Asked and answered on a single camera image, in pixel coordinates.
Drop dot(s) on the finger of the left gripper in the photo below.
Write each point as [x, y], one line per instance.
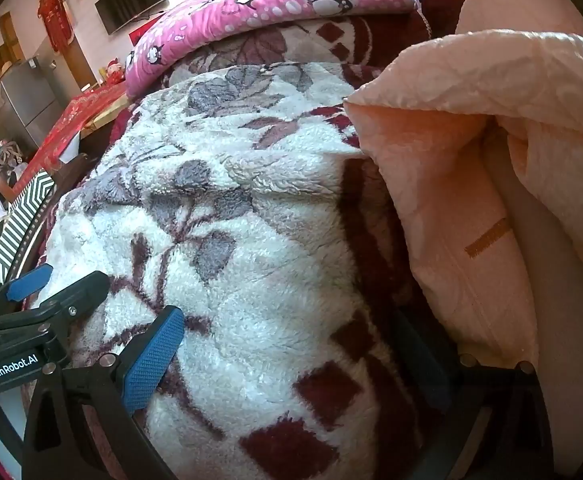
[25, 286]
[147, 356]

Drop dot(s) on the green striped white box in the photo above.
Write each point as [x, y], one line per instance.
[18, 224]

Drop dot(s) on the grey refrigerator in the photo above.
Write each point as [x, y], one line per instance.
[29, 106]

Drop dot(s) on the red patterned tablecloth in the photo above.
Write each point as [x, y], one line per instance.
[79, 112]

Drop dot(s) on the white maroon floral fleece blanket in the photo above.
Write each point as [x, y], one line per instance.
[237, 191]

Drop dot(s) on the red hanging knot decoration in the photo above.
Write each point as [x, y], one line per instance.
[56, 21]

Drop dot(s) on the peach crinkled quilt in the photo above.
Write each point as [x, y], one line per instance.
[479, 138]

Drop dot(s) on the pink penguin quilt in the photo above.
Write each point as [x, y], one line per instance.
[193, 24]

